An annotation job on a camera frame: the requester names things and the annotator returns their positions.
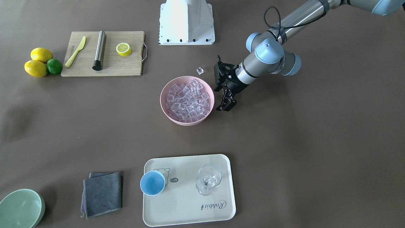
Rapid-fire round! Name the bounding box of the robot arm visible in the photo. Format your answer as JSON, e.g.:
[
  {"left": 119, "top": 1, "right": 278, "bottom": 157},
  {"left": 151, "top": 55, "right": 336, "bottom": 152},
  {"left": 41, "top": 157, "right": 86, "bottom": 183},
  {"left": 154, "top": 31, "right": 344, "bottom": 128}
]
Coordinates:
[{"left": 214, "top": 0, "right": 404, "bottom": 111}]

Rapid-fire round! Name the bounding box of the green lime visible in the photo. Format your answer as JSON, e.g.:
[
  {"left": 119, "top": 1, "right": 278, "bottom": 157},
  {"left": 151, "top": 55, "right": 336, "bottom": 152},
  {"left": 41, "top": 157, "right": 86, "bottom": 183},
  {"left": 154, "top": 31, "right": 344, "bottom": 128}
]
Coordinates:
[{"left": 46, "top": 58, "right": 63, "bottom": 75}]

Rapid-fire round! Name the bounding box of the upper whole lemon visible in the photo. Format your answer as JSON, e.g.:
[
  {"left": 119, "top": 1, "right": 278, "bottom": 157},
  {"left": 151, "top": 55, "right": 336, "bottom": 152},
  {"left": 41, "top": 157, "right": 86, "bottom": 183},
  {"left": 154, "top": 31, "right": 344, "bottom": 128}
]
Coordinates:
[{"left": 30, "top": 47, "right": 53, "bottom": 64}]

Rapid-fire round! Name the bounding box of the pink bowl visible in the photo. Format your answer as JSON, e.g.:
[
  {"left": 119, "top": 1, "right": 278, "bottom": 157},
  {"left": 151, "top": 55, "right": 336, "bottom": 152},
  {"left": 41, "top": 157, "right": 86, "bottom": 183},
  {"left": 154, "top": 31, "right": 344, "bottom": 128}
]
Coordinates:
[{"left": 159, "top": 76, "right": 215, "bottom": 126}]

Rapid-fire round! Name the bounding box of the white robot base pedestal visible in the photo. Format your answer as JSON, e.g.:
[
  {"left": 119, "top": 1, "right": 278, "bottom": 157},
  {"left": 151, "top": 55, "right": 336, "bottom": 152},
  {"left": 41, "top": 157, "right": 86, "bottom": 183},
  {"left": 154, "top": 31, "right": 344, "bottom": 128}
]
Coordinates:
[{"left": 158, "top": 0, "right": 215, "bottom": 45}]

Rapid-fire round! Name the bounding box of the grey folded cloth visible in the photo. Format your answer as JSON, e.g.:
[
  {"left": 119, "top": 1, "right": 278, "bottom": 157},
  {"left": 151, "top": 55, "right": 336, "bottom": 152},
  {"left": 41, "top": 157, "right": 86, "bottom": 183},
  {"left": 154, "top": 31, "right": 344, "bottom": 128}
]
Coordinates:
[{"left": 81, "top": 172, "right": 122, "bottom": 219}]

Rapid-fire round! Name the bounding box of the yellow plastic knife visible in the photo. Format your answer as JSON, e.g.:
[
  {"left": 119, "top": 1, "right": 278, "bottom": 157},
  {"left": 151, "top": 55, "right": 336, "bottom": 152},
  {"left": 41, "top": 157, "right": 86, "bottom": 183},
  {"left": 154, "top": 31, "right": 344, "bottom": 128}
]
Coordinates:
[{"left": 65, "top": 36, "right": 86, "bottom": 67}]

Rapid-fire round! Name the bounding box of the ice cubes pile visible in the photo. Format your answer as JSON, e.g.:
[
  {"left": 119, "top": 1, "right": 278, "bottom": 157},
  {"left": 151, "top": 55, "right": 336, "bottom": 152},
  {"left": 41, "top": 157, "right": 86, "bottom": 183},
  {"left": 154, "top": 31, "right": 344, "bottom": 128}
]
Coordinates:
[{"left": 166, "top": 79, "right": 210, "bottom": 123}]

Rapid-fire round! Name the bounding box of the loose ice cube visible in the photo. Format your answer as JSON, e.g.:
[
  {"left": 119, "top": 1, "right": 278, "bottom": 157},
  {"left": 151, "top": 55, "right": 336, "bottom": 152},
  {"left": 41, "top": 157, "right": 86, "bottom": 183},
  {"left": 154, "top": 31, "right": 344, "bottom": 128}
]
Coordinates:
[{"left": 196, "top": 67, "right": 204, "bottom": 75}]

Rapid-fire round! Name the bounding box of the clear wine glass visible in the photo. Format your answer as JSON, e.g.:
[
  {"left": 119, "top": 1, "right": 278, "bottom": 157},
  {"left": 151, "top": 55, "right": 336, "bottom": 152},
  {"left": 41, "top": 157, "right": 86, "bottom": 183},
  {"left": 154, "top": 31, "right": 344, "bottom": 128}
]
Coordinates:
[{"left": 196, "top": 163, "right": 222, "bottom": 196}]

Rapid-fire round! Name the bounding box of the steel muddler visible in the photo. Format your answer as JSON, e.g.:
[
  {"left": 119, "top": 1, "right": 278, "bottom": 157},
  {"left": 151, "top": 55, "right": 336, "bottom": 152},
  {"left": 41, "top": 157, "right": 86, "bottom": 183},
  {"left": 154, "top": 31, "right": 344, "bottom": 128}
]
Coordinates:
[{"left": 92, "top": 31, "right": 107, "bottom": 71}]

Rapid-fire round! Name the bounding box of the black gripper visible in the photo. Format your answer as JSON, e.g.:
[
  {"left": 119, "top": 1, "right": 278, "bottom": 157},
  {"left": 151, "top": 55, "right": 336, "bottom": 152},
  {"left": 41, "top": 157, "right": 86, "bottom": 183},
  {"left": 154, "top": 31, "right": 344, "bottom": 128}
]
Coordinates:
[{"left": 214, "top": 55, "right": 251, "bottom": 111}]

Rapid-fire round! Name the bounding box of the lower whole lemon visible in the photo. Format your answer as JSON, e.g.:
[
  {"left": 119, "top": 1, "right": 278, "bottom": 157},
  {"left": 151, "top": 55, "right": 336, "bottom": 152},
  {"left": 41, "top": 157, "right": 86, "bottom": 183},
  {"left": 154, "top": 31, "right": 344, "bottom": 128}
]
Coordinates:
[{"left": 24, "top": 60, "right": 49, "bottom": 77}]

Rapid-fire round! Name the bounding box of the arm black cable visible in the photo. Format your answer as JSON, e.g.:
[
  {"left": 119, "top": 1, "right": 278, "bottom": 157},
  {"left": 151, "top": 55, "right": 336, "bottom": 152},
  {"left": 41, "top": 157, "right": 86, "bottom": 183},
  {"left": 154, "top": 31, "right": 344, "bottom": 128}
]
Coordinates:
[{"left": 264, "top": 6, "right": 321, "bottom": 41}]

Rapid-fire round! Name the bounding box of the wooden cutting board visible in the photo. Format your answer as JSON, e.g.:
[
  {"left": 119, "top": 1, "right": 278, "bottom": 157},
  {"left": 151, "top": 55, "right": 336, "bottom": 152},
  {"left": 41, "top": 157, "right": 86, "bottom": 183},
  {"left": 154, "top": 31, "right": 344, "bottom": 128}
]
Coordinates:
[{"left": 61, "top": 31, "right": 145, "bottom": 77}]

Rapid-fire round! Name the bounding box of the whole lemon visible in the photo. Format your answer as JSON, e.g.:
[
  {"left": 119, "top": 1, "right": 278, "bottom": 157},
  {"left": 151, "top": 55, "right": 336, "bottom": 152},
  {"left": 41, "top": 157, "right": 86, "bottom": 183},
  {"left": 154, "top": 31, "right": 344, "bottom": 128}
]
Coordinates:
[
  {"left": 30, "top": 47, "right": 53, "bottom": 64},
  {"left": 24, "top": 60, "right": 49, "bottom": 77}
]

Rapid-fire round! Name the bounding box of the half lemon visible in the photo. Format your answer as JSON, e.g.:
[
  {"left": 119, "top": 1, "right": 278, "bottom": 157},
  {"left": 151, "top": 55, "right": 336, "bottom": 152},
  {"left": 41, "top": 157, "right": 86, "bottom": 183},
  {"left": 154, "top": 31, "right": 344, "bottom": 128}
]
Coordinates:
[{"left": 116, "top": 43, "right": 132, "bottom": 56}]

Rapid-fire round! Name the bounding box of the green bowl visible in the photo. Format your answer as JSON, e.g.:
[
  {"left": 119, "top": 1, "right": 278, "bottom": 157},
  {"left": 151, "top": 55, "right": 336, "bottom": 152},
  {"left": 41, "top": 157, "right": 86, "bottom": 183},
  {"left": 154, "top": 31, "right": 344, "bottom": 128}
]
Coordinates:
[{"left": 0, "top": 189, "right": 46, "bottom": 228}]

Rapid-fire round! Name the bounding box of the blue cup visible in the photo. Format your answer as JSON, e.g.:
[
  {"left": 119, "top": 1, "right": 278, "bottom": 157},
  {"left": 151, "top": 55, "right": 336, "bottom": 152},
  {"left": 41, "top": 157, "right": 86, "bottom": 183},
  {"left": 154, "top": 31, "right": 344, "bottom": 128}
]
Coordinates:
[{"left": 140, "top": 170, "right": 166, "bottom": 196}]

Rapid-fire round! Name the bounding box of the cream serving tray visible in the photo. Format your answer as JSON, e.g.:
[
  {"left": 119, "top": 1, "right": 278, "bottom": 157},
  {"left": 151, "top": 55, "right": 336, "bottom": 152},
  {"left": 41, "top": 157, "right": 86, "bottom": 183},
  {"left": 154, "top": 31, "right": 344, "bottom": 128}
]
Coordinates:
[{"left": 143, "top": 154, "right": 237, "bottom": 227}]

